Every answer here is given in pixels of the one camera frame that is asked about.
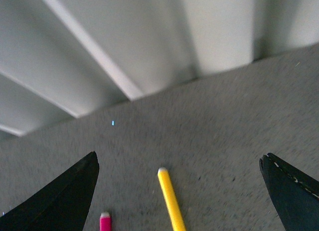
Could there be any yellow marker pen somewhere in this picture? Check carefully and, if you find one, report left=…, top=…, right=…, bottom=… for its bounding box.
left=158, top=167, right=186, bottom=231

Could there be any pink marker pen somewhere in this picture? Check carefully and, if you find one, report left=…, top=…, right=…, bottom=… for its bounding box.
left=99, top=212, right=112, bottom=231

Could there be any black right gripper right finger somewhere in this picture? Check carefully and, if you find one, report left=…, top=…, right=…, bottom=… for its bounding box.
left=259, top=153, right=319, bottom=231

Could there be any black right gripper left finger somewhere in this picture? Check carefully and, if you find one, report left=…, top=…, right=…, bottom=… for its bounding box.
left=0, top=151, right=99, bottom=231

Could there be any white pleated curtain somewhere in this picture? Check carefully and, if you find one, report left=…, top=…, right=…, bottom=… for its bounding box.
left=0, top=0, right=319, bottom=140

